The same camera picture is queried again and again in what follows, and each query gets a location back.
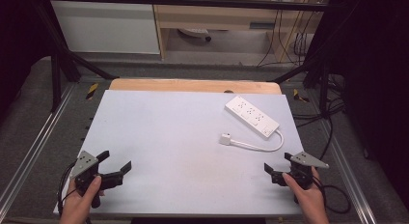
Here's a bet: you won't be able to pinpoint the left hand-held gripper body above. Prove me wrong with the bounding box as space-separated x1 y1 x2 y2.
69 150 125 210

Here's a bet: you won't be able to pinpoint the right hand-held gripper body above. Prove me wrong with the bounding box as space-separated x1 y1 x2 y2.
271 151 330 190

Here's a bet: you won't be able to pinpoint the person's right hand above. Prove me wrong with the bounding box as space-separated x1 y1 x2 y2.
282 166 331 224

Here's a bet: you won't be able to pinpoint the person's left hand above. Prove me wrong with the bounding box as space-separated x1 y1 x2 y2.
59 175 106 224

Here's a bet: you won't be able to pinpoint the white work board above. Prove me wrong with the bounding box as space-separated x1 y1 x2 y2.
52 89 306 217

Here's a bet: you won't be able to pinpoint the white plug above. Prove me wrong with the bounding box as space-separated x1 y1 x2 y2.
219 132 232 147

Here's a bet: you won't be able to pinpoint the white power strip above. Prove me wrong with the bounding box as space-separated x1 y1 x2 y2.
224 95 281 140

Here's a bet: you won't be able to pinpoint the light wooden table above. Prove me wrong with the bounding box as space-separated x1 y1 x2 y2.
108 77 284 96

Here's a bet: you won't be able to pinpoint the dark curtain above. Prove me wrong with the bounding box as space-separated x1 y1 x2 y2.
0 0 52 122
327 0 409 212

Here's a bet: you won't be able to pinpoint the white cabinet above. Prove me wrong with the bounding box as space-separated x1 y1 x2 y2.
50 0 161 55

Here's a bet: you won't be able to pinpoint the office chair base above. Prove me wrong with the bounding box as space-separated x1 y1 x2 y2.
177 27 213 43

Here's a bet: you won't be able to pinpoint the light wooden desk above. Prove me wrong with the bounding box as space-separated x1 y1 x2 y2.
150 0 326 62

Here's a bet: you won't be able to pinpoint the white power cord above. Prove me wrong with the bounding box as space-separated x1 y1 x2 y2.
229 128 286 154

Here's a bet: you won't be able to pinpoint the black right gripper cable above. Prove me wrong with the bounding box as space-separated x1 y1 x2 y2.
313 175 352 215

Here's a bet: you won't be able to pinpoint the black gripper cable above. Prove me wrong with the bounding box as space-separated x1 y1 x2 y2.
56 159 80 219
313 175 352 215

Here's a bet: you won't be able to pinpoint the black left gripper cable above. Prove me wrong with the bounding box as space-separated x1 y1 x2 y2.
56 159 80 219

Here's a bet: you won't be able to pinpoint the aluminium floor rail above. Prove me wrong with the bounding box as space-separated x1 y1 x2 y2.
0 83 78 215
319 119 378 224

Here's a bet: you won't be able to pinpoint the black floor cables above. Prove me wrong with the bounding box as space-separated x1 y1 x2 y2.
290 73 348 162

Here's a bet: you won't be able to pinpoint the bundle of hanging black cables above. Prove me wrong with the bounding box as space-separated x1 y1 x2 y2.
257 8 314 68

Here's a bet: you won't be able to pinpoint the black metal frame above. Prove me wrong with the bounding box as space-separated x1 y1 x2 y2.
32 0 350 114

